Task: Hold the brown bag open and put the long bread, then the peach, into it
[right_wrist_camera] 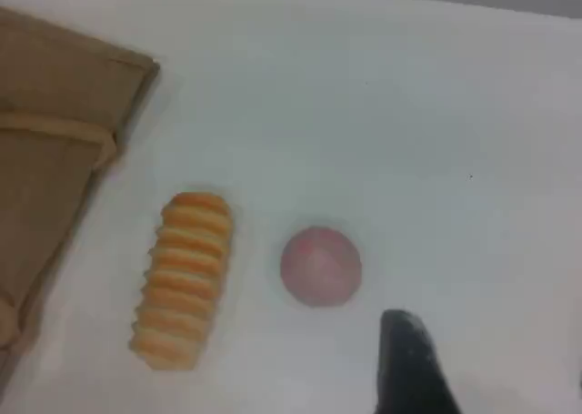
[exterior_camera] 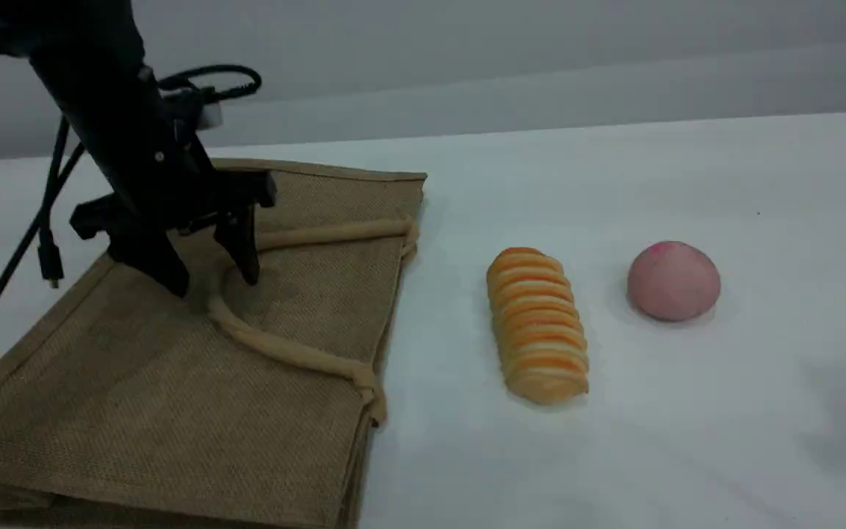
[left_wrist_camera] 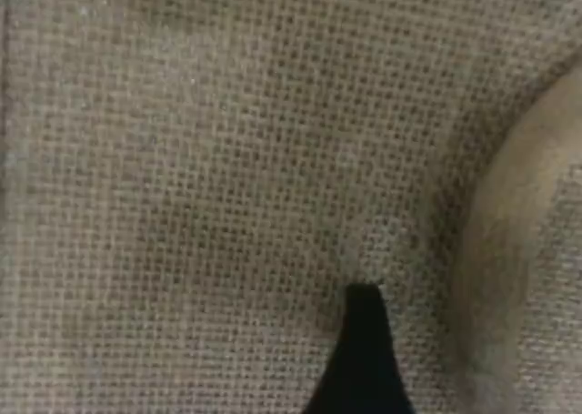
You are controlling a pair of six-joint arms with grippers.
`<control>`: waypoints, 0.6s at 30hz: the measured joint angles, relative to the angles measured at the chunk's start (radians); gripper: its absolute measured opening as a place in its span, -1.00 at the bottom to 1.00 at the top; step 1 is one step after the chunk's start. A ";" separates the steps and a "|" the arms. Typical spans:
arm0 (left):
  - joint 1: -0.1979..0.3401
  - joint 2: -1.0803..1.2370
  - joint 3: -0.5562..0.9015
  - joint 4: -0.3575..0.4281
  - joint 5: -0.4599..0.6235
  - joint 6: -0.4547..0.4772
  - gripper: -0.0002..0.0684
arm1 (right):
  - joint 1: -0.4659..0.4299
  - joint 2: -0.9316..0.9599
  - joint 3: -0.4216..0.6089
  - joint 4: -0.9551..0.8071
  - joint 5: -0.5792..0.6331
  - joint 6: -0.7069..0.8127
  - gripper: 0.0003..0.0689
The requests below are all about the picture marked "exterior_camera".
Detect black cable with loose plug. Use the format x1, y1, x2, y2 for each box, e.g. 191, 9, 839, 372
37, 114, 73, 289

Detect brown jute tote bag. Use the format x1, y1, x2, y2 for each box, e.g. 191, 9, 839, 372
0, 157, 428, 529

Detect long ridged orange bread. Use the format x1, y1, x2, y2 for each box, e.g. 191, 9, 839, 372
485, 247, 590, 406

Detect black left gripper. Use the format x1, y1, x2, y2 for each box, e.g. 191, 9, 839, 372
69, 136, 278, 299

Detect pink peach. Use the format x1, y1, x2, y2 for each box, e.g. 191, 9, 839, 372
626, 240, 723, 323

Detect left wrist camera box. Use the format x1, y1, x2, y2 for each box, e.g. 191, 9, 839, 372
166, 87, 225, 134

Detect black left camera cable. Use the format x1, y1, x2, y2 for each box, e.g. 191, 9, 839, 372
0, 64, 263, 377

